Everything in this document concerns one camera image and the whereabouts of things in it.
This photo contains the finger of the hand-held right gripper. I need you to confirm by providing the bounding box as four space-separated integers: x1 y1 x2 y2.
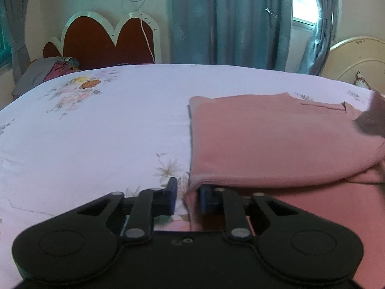
353 91 385 140

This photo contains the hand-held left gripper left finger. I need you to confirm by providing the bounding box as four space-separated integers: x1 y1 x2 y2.
77 177 179 244

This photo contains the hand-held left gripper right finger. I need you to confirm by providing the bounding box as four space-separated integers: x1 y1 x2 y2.
199 184 299 243

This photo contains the pink garment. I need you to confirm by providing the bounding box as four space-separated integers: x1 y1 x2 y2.
183 92 385 289

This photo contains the floral patterned pillow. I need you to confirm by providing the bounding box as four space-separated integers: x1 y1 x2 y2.
354 70 370 90

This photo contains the cream rounded headboard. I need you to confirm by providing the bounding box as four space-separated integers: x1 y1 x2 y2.
321 36 385 91

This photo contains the bed with floral sheet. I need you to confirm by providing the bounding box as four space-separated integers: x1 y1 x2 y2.
0 63 385 289

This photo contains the tied blue-grey curtain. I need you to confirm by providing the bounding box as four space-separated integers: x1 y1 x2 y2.
297 0 344 76

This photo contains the bright window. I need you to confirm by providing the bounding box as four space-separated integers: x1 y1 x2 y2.
293 0 317 28

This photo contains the magenta pillow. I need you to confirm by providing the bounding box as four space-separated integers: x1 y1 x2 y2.
43 61 74 82

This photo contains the red heart-shaped headboard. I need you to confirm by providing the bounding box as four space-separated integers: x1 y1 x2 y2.
43 10 162 70

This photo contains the wide blue-grey curtain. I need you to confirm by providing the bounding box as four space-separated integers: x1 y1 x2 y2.
166 0 294 72

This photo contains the grey cloth pile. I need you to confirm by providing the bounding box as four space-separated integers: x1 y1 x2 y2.
11 57 62 100

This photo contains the teal framed window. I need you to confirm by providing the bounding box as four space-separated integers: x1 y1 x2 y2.
0 4 13 67

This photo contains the grey side curtain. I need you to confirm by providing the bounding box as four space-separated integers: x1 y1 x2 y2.
6 0 34 85

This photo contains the white hanging cable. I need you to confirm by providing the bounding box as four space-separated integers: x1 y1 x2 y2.
139 17 156 64

